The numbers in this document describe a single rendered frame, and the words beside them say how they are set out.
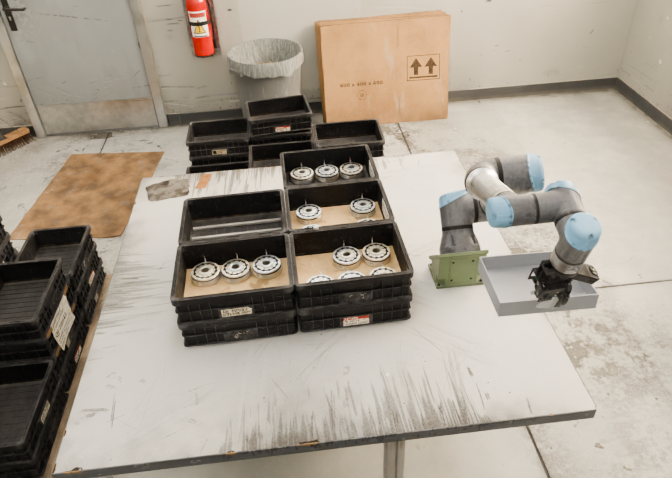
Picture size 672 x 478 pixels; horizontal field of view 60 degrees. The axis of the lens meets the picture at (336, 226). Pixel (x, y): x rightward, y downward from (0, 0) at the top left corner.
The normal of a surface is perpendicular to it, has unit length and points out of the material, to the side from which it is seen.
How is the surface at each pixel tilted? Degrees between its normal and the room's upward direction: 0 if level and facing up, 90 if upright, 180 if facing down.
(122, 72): 90
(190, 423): 0
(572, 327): 0
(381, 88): 76
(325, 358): 0
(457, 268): 90
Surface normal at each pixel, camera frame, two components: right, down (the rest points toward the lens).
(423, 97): 0.07, 0.32
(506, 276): -0.04, -0.81
